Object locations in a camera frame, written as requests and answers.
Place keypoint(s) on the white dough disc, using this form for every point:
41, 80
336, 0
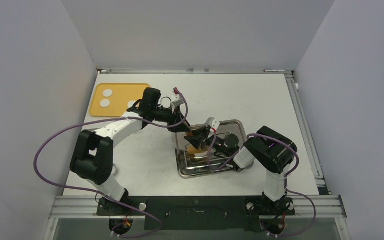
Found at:
105, 103
107, 93
131, 104

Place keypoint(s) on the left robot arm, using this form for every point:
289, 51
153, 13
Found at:
93, 155

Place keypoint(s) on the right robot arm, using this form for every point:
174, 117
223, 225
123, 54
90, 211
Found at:
271, 149

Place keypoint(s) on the stainless steel tray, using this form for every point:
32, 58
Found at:
192, 166

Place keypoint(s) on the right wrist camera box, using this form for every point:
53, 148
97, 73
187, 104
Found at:
212, 124

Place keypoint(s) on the white dough disc right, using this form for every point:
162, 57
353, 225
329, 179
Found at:
131, 104

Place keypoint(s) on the wooden rolling pin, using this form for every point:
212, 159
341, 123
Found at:
197, 143

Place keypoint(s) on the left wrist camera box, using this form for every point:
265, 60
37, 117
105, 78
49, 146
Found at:
176, 100

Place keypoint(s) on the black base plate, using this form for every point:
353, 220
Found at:
211, 212

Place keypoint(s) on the aluminium frame rail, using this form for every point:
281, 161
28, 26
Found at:
310, 147

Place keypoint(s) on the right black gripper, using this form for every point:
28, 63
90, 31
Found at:
200, 138

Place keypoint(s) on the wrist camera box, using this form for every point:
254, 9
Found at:
176, 100
212, 124

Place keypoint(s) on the white dough disc upper left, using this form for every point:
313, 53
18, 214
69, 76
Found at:
107, 93

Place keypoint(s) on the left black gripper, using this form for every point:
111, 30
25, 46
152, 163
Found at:
175, 117

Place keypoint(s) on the white dough disc lower left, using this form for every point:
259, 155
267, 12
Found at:
105, 103

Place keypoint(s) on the yellow plastic tray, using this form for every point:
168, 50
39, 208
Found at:
122, 94

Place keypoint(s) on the metal ring cutter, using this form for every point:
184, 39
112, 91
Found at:
115, 170

